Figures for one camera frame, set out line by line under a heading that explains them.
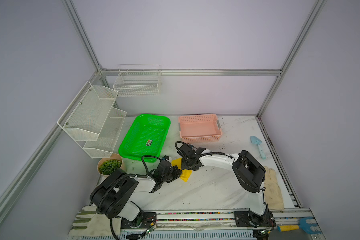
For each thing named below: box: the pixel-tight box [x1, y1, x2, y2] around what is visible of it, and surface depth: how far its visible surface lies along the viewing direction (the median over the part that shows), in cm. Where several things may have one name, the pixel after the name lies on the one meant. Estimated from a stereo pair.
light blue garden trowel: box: [250, 135, 266, 160], surface depth 106 cm
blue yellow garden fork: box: [277, 217, 322, 235], surface depth 72 cm
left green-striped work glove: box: [68, 206, 122, 236], surface depth 73 cm
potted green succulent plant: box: [97, 153, 127, 177], surface depth 83 cm
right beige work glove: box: [263, 165, 285, 211], surface depth 84 cm
